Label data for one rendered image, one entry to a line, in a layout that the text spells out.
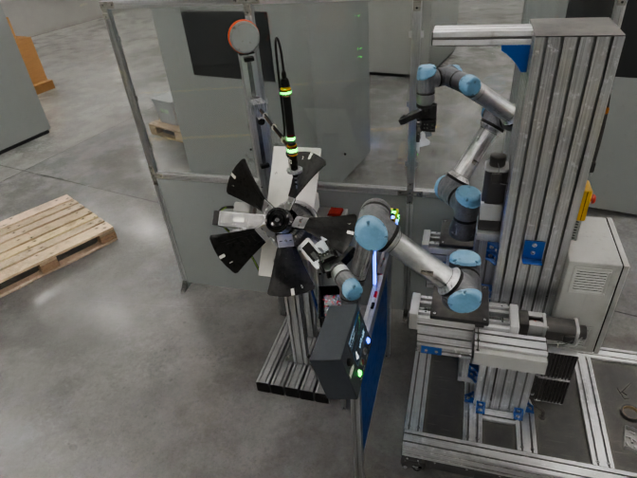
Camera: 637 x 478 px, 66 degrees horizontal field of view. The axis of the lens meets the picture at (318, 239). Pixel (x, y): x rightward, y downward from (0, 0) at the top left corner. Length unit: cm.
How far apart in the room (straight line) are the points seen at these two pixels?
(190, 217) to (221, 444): 151
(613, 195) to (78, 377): 433
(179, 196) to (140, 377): 121
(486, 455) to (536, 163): 140
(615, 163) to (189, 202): 337
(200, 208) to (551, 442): 247
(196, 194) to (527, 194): 218
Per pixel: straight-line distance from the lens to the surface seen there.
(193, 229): 359
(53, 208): 544
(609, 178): 474
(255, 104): 264
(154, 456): 306
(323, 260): 201
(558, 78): 180
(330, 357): 158
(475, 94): 210
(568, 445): 279
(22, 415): 361
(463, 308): 185
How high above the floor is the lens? 242
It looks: 35 degrees down
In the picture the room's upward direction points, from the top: 5 degrees counter-clockwise
